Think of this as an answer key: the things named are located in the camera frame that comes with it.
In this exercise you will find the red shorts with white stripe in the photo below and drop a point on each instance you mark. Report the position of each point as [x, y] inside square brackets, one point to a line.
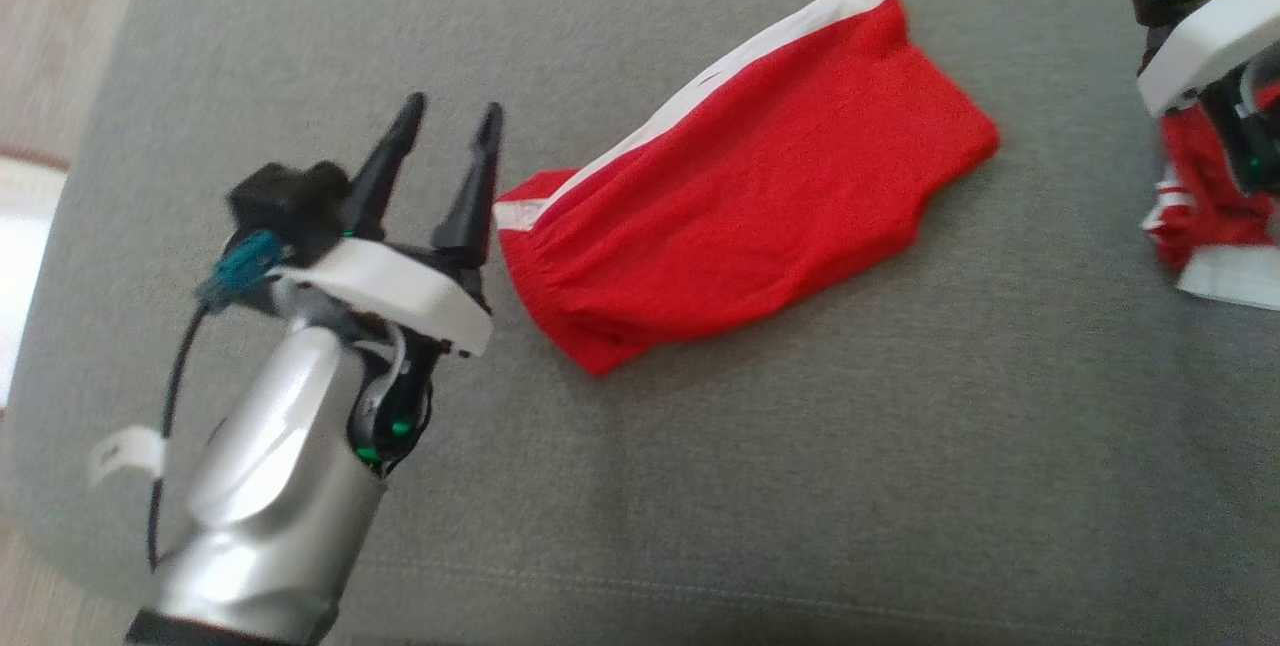
[760, 196]

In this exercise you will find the red printed jersey white trim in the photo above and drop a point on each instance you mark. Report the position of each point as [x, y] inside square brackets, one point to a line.
[1200, 196]

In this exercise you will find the large grey fabric sofa chaise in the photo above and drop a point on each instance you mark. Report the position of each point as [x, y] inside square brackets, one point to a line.
[800, 486]

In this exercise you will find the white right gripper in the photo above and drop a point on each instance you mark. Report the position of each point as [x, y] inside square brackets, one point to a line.
[1220, 36]

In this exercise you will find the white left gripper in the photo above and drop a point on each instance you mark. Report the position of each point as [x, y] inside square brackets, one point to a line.
[400, 291]

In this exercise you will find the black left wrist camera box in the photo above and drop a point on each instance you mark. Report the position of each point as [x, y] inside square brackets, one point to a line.
[290, 201]

